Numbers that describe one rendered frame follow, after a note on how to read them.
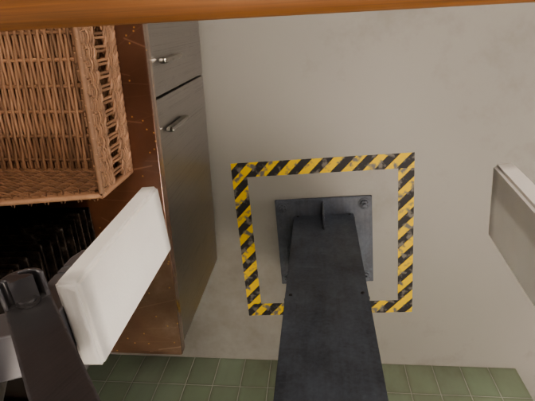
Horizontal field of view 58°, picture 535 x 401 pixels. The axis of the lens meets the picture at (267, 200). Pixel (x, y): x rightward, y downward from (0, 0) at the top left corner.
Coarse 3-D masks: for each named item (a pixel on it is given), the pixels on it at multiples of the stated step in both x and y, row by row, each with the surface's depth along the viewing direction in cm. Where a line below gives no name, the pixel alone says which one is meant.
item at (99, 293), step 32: (128, 224) 17; (160, 224) 20; (96, 256) 15; (128, 256) 16; (160, 256) 19; (64, 288) 13; (96, 288) 14; (128, 288) 16; (96, 320) 14; (128, 320) 16; (96, 352) 14
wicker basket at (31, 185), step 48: (0, 48) 93; (48, 48) 92; (96, 48) 84; (0, 96) 96; (48, 96) 95; (96, 96) 84; (0, 144) 100; (48, 144) 99; (96, 144) 83; (0, 192) 88; (48, 192) 88; (96, 192) 86
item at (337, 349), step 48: (240, 192) 162; (240, 240) 169; (288, 240) 166; (336, 240) 142; (288, 288) 120; (336, 288) 118; (288, 336) 102; (336, 336) 100; (288, 384) 88; (336, 384) 87; (384, 384) 86
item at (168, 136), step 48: (144, 48) 91; (192, 48) 128; (144, 96) 94; (192, 96) 128; (144, 144) 98; (192, 144) 128; (192, 192) 128; (192, 240) 128; (192, 288) 128; (144, 336) 116
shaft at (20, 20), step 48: (0, 0) 30; (48, 0) 29; (96, 0) 29; (144, 0) 29; (192, 0) 29; (240, 0) 29; (288, 0) 28; (336, 0) 28; (384, 0) 28; (432, 0) 28; (480, 0) 28; (528, 0) 28
